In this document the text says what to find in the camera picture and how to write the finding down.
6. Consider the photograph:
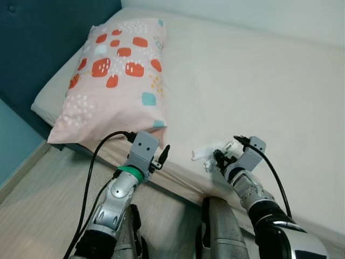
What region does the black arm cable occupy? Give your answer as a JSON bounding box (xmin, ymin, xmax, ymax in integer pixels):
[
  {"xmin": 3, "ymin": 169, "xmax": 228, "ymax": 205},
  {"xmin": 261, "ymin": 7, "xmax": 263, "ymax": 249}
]
[
  {"xmin": 63, "ymin": 131, "xmax": 137, "ymax": 259},
  {"xmin": 233, "ymin": 135, "xmax": 293, "ymax": 219}
]

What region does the small white plastic object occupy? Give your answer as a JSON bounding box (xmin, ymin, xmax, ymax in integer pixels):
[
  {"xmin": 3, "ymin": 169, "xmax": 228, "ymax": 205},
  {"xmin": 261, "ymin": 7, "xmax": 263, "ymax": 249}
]
[{"xmin": 191, "ymin": 139, "xmax": 246, "ymax": 173}]

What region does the dark blue bed headboard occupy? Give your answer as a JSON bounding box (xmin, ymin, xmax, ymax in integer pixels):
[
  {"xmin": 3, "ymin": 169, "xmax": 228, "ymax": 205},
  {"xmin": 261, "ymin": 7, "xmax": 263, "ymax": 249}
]
[{"xmin": 0, "ymin": 0, "xmax": 122, "ymax": 138}]

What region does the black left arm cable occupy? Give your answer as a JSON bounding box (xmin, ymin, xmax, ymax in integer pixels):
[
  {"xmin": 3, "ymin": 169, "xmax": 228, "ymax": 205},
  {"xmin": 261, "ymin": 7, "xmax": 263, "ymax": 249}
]
[{"xmin": 63, "ymin": 131, "xmax": 137, "ymax": 259}]

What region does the grey right robot leg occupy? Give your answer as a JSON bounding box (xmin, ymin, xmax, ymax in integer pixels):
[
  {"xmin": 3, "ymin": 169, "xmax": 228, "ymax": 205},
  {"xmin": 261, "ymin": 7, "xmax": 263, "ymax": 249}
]
[{"xmin": 202, "ymin": 197, "xmax": 251, "ymax": 259}]

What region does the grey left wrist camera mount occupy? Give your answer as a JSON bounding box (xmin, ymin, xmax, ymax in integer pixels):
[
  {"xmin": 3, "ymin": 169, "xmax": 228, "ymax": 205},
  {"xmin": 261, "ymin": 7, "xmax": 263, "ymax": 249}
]
[{"xmin": 127, "ymin": 131, "xmax": 161, "ymax": 172}]

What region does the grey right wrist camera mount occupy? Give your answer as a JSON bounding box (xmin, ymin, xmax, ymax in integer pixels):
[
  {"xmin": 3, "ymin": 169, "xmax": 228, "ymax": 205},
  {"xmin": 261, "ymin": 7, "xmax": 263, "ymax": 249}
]
[{"xmin": 237, "ymin": 136, "xmax": 267, "ymax": 172}]

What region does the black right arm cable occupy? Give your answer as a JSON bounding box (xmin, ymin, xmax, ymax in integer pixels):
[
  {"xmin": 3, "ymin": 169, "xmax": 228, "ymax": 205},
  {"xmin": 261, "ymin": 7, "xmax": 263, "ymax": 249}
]
[{"xmin": 233, "ymin": 135, "xmax": 293, "ymax": 219}]

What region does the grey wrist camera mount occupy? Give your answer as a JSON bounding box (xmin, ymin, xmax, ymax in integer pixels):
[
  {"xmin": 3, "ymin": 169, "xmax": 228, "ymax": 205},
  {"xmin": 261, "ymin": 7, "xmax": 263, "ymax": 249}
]
[
  {"xmin": 127, "ymin": 131, "xmax": 161, "ymax": 172},
  {"xmin": 237, "ymin": 136, "xmax": 267, "ymax": 172}
]

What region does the pink pillow orange print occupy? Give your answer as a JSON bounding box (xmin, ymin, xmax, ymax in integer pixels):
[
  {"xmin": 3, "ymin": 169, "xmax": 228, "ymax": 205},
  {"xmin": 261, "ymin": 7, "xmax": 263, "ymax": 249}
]
[{"xmin": 47, "ymin": 18, "xmax": 168, "ymax": 147}]

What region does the cream bed mattress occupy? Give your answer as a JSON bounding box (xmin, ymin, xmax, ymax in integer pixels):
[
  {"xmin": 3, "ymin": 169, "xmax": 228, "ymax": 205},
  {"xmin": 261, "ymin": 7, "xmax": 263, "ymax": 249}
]
[{"xmin": 31, "ymin": 6, "xmax": 345, "ymax": 238}]

